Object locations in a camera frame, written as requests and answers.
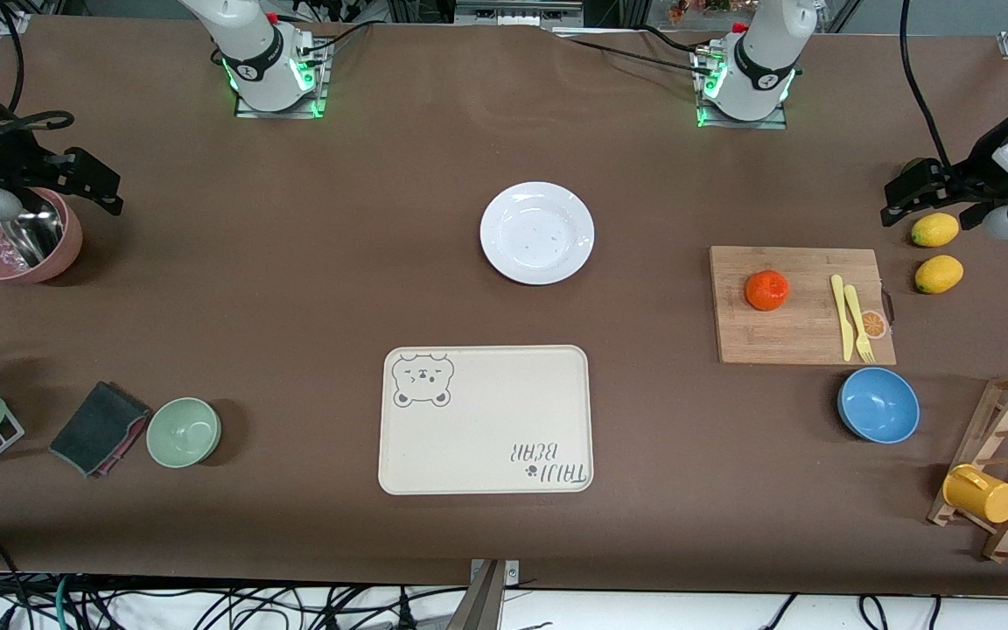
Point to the light green bowl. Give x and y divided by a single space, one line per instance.
183 432

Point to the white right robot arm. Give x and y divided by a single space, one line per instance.
250 44

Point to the blue bowl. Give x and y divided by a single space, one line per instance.
878 405

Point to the yellow plastic fork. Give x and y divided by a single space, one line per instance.
857 319

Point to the grey equipment box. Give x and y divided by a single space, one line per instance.
517 10

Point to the white round plate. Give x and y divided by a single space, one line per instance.
537 233

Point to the yellow cup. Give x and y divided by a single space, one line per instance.
981 495

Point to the metal scoop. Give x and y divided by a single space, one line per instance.
33 236

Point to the cream tray with bear print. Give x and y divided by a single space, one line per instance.
486 429

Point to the metal table edge bracket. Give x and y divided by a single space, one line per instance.
491 595

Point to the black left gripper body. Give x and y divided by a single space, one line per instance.
964 178

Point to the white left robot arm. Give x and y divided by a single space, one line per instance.
766 44

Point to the orange fruit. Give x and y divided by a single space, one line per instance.
767 290

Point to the yellow lemon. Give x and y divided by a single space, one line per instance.
939 274
935 229

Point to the wooden cutting board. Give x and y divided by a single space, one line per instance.
784 337

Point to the yellow plastic knife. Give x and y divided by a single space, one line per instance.
843 324

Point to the pink bowl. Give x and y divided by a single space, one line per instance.
66 241

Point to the dark grey folded cloth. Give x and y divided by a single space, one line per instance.
97 426

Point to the orange slice piece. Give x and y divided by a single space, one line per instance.
877 325

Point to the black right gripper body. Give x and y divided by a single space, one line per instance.
16 161

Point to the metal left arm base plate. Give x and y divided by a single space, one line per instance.
775 122

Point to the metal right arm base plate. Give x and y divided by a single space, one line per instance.
316 96

